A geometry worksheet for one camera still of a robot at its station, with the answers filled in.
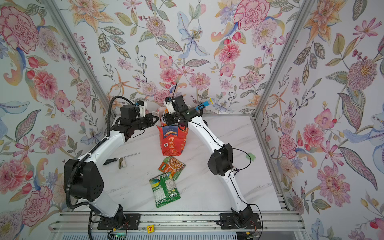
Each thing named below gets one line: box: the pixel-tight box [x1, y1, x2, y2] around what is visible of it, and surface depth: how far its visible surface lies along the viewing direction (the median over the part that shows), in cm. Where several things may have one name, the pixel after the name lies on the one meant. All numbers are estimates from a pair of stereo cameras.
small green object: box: [246, 152, 256, 162], surface depth 99 cm
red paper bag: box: [156, 108, 189, 156], surface depth 92 cm
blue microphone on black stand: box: [194, 97, 216, 116], surface depth 100 cm
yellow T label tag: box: [146, 225, 155, 234], surface depth 72 cm
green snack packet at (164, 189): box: [149, 173, 181, 209], surface depth 84 cm
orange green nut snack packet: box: [158, 156, 186, 181], surface depth 95 cm
